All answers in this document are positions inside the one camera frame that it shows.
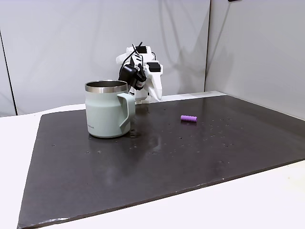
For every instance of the purple pen grip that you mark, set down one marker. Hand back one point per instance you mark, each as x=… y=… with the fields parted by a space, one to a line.
x=188 y=118

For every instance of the mint green steel mug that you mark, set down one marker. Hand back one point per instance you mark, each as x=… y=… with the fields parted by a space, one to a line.
x=104 y=114

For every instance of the black table mat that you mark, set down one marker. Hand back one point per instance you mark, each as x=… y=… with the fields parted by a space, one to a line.
x=166 y=167

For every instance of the black oval camera box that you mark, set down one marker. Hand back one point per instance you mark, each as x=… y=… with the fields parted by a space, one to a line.
x=126 y=74

